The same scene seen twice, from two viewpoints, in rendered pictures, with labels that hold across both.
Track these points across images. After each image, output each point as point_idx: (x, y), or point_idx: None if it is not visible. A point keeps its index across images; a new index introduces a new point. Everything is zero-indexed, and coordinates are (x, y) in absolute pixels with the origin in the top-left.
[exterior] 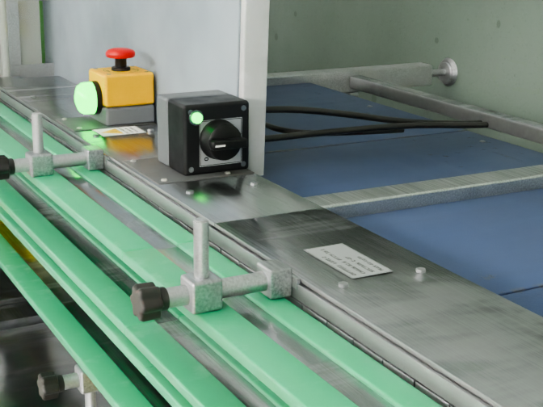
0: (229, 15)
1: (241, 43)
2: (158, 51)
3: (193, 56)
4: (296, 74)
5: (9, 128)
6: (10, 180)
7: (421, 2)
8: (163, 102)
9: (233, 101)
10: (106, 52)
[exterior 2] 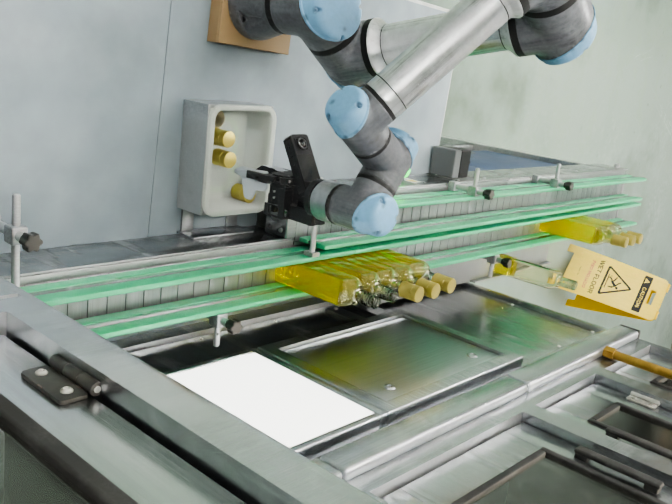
0: (439, 114)
1: (442, 124)
2: None
3: (414, 135)
4: None
5: (398, 200)
6: (397, 230)
7: None
8: (460, 152)
9: (453, 146)
10: None
